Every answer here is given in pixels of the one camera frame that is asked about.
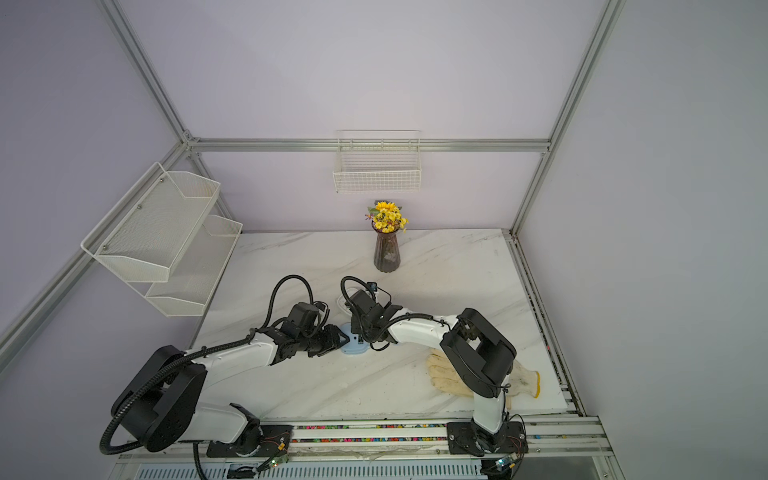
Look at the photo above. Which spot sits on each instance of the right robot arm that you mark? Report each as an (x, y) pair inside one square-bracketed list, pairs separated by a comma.
[(481, 356)]

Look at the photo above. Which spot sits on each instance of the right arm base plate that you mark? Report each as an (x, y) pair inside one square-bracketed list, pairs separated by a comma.
[(469, 438)]

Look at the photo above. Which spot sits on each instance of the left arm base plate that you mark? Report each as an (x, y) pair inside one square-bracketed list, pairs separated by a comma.
[(264, 443)]

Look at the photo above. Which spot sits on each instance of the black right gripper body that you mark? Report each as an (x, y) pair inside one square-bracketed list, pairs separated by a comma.
[(356, 327)]

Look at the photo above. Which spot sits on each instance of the light blue alarm clock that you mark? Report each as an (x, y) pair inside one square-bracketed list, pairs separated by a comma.
[(356, 345)]

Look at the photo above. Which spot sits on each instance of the aluminium frame profile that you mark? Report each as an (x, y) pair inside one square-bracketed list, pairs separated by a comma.
[(214, 163)]

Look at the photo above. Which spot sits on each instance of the dark glass vase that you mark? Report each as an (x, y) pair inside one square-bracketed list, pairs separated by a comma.
[(387, 258)]

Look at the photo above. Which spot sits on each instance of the aluminium front rail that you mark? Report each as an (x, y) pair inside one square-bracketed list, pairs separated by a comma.
[(550, 447)]

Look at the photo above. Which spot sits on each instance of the cream work glove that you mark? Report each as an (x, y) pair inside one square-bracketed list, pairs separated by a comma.
[(444, 377)]

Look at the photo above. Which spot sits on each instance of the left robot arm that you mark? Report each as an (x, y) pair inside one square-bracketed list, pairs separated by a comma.
[(161, 405)]

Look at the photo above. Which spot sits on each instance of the yellow flower bouquet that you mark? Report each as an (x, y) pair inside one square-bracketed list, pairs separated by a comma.
[(386, 217)]

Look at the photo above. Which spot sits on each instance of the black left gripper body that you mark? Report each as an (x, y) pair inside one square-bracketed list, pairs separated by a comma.
[(319, 343)]

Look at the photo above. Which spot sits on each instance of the white wire wall basket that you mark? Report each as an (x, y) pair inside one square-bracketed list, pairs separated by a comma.
[(377, 161)]

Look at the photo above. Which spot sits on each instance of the white two-tier mesh shelf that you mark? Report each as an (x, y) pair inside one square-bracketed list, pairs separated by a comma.
[(164, 240)]

